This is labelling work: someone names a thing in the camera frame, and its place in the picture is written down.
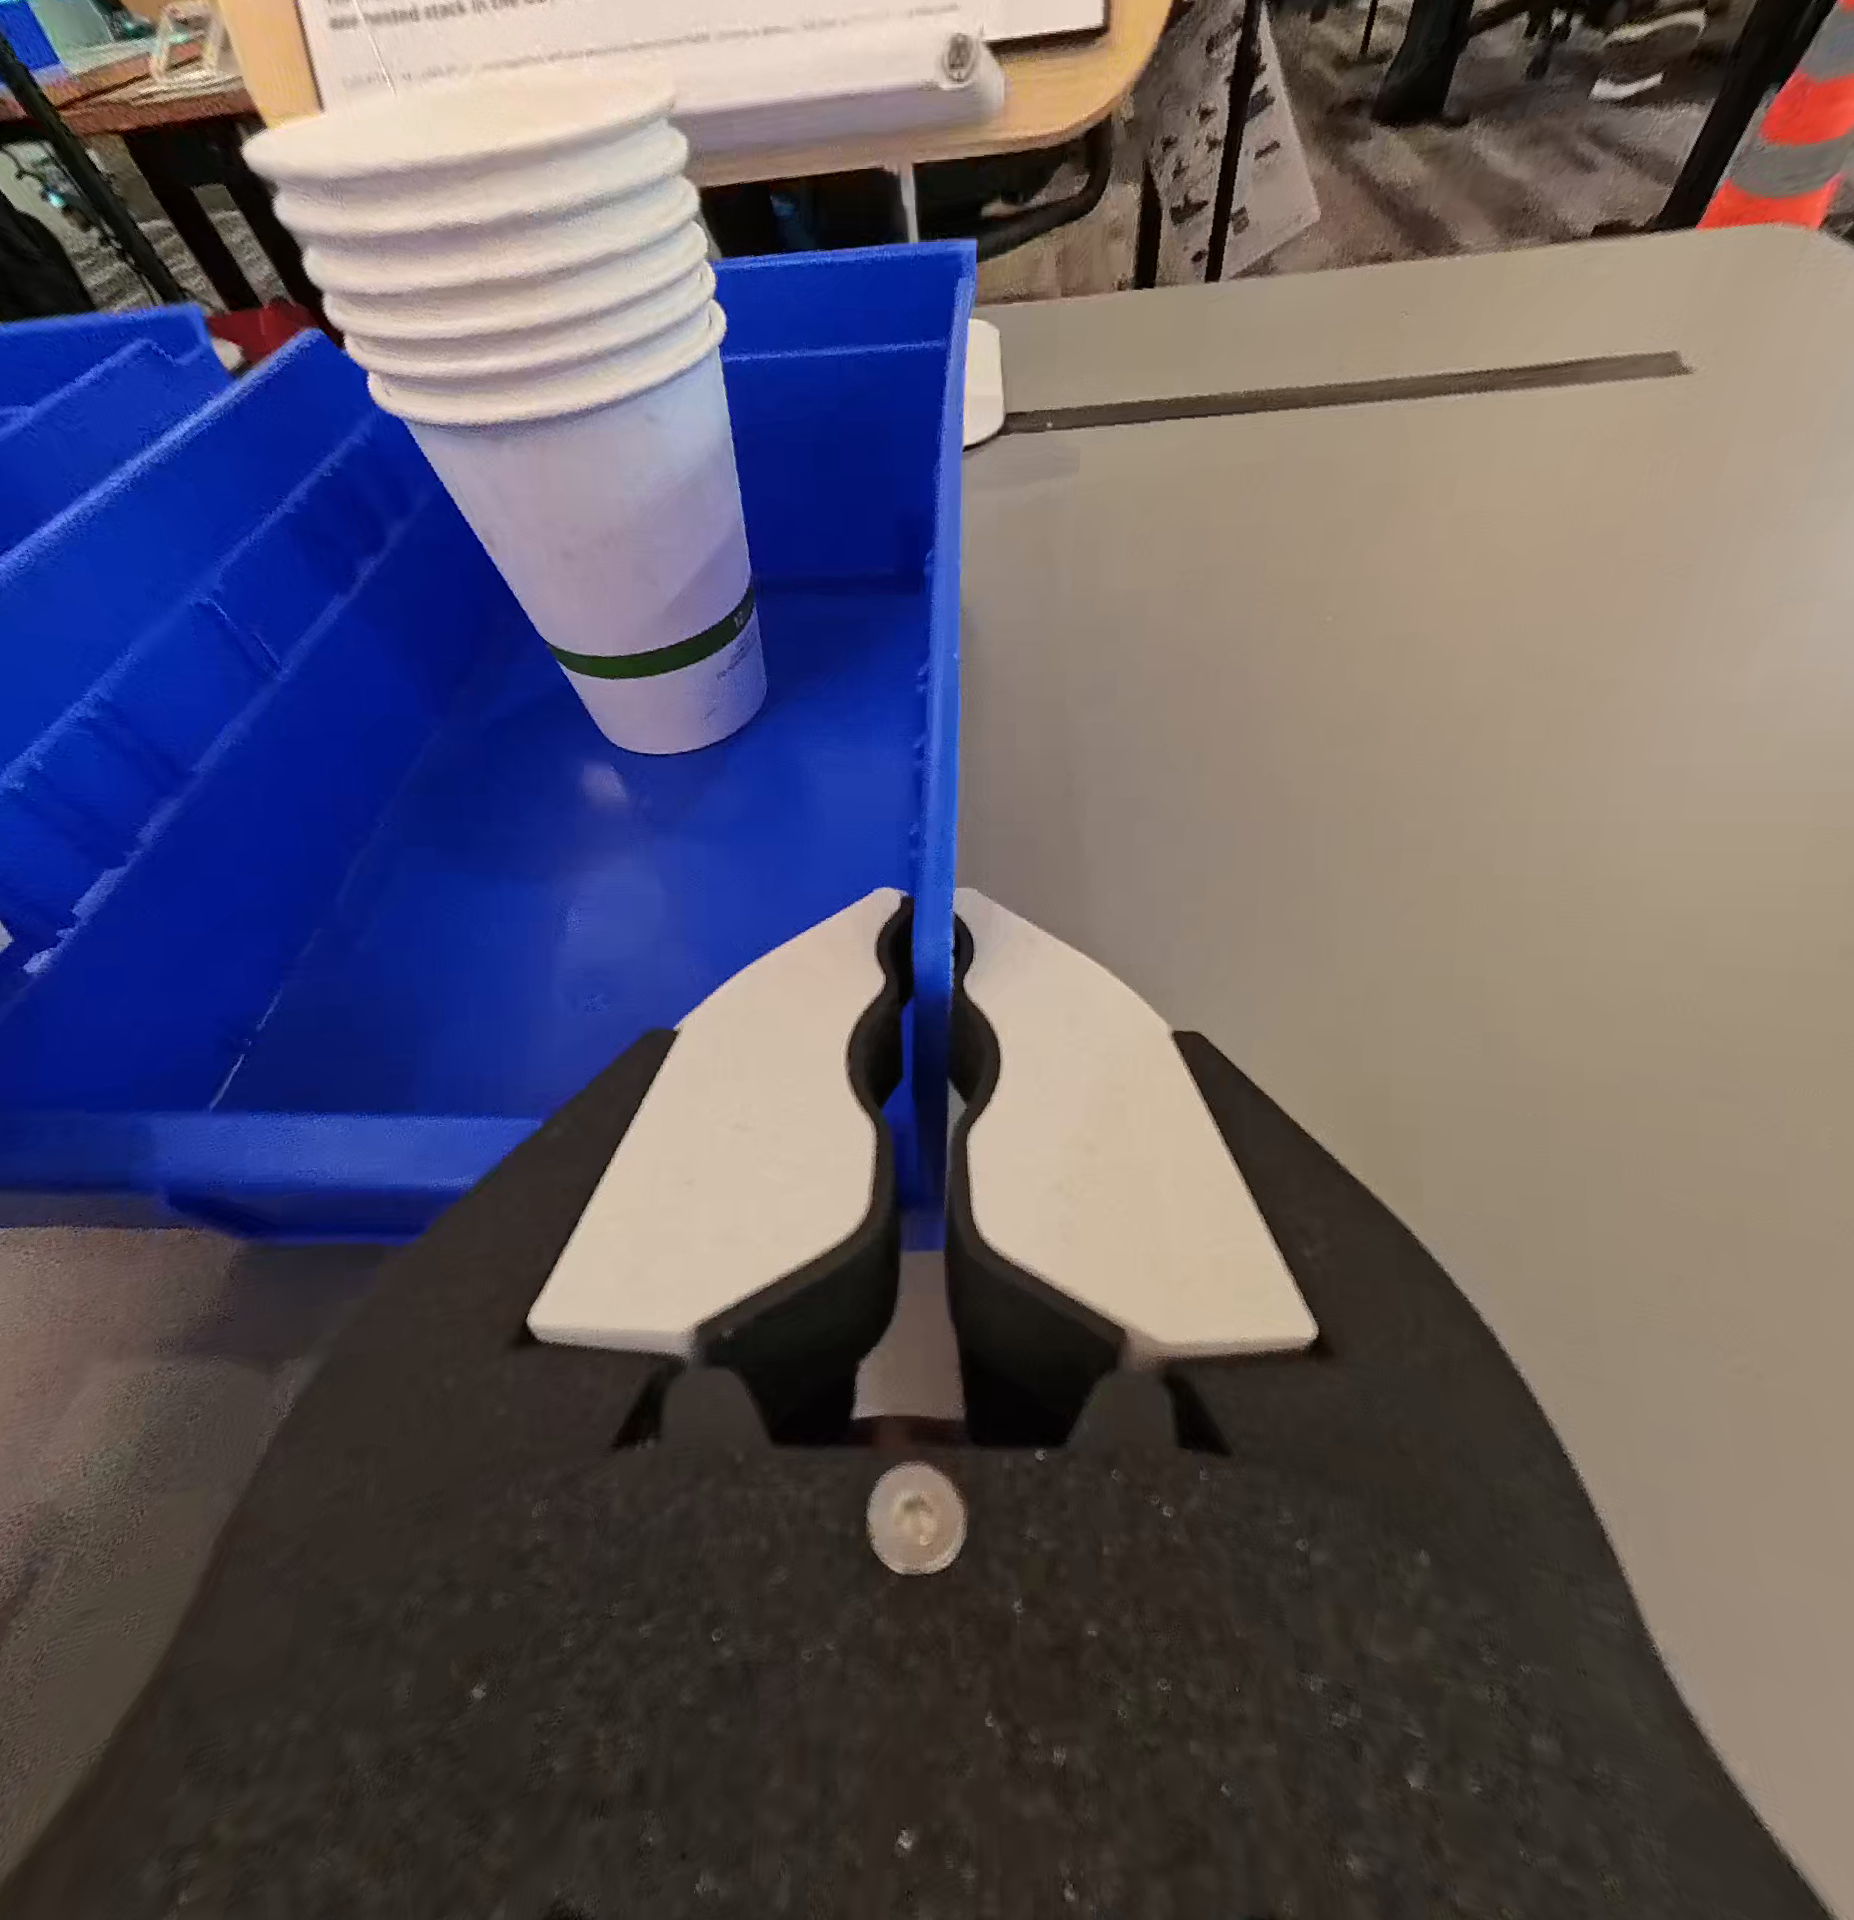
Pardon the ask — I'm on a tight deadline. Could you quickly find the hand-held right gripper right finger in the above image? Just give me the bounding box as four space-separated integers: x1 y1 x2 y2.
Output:
941 888 1318 1451

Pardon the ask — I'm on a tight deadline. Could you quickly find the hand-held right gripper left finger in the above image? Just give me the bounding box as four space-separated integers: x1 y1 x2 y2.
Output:
526 888 917 1450

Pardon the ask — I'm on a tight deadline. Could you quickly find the blue plastic bin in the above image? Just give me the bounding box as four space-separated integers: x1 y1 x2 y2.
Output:
0 239 977 1258
0 304 247 587

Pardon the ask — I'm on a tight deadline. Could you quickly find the nested stack of paper cups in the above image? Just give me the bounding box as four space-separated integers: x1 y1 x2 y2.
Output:
242 67 769 756

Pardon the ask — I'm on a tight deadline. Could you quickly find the printed black white leaflet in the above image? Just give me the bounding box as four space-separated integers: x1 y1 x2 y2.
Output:
1142 15 1322 290

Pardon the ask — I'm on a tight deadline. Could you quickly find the instruction sheet on board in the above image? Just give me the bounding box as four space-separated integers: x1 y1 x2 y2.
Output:
215 0 1177 192

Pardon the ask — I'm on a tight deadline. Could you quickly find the printed instruction sheet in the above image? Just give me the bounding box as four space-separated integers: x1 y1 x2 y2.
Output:
293 0 1112 118

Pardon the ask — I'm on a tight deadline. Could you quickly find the orange traffic cone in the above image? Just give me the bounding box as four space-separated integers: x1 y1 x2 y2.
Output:
1696 0 1854 235

